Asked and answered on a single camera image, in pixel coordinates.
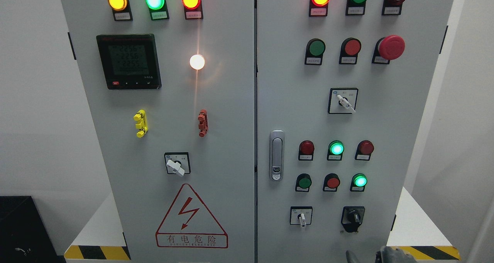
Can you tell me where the black rotary knob switch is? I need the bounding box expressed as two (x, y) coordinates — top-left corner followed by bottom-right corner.
(341, 205), (365, 233)

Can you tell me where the dark red indicator middle left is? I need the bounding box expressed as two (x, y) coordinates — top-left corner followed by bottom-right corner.
(298, 140), (315, 161)

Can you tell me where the white lit indicator lamp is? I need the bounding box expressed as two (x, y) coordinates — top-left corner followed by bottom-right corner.
(189, 54), (205, 71)

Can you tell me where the green push button lower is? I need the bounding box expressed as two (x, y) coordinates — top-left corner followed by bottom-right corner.
(295, 173), (312, 192)

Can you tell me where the green push button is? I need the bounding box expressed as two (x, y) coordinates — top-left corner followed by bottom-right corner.
(304, 38), (326, 66)
(295, 173), (312, 192)

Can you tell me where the green lit indicator middle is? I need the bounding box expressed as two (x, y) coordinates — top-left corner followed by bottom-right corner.
(327, 140), (345, 161)

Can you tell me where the green lit indicator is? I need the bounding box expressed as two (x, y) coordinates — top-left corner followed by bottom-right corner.
(327, 140), (345, 161)
(145, 0), (169, 20)

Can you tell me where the left grey cabinet door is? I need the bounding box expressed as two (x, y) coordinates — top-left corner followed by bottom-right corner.
(61, 0), (255, 263)

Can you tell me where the grey cabinet door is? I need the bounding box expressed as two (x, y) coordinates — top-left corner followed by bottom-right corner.
(61, 0), (255, 263)
(257, 0), (453, 263)

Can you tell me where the red push button lower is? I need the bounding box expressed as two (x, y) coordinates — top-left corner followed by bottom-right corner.
(323, 173), (340, 192)

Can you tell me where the red push button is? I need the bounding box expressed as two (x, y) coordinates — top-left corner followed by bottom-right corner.
(338, 37), (362, 65)
(323, 173), (340, 192)

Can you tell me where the green push button upper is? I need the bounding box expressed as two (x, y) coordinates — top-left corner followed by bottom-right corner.
(304, 38), (326, 66)

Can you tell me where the right grey cabinet door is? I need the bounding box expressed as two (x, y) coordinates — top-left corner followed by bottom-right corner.
(257, 0), (453, 263)

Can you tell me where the red electrical hazard warning sticker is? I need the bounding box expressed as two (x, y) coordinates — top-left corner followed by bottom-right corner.
(156, 183), (229, 249)

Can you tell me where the red indicator middle right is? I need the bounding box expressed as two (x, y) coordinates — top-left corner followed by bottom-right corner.
(355, 140), (374, 161)

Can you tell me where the green indicator lower right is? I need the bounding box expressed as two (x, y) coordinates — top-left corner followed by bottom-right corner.
(350, 173), (367, 192)

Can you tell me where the red push button upper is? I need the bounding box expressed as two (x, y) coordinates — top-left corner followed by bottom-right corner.
(338, 37), (362, 65)

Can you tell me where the black digital power meter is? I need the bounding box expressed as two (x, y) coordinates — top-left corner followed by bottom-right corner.
(96, 34), (162, 90)

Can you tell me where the red lit indicator top left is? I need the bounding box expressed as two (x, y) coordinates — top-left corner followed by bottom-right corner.
(182, 0), (203, 20)

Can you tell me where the red lit indicator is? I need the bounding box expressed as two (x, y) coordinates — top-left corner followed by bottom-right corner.
(309, 0), (330, 17)
(182, 0), (203, 20)

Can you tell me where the red lit indicator top right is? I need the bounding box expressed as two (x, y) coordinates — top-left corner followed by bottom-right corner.
(309, 0), (330, 17)

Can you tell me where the green lit indicator top left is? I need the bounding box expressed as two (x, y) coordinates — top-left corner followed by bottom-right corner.
(145, 0), (169, 20)

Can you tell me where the red emergency stop mushroom button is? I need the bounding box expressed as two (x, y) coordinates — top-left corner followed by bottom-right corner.
(372, 35), (406, 64)

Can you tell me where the green indicator top right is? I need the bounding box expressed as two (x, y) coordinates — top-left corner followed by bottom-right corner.
(345, 0), (367, 15)

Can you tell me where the yellow indicator light top left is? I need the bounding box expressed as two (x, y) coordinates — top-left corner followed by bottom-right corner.
(108, 0), (133, 21)

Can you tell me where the white platform with hazard stripes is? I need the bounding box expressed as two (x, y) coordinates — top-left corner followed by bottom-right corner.
(63, 188), (462, 263)

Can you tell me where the black box bottom left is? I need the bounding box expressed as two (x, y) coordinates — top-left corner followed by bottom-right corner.
(0, 196), (59, 263)

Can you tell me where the silver door lock handle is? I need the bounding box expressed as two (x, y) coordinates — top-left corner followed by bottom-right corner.
(269, 130), (284, 182)

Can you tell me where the white handle selector switch left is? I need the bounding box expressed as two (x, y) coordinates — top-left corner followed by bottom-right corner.
(164, 152), (191, 177)

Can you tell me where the white handle selector switch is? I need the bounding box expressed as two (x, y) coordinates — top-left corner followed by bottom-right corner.
(328, 88), (359, 114)
(164, 152), (191, 177)

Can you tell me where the white handle selector switch upper right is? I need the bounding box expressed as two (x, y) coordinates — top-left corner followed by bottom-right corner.
(328, 88), (359, 114)

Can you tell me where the small white selector switch lower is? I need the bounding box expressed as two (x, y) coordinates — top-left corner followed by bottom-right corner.
(289, 206), (313, 228)

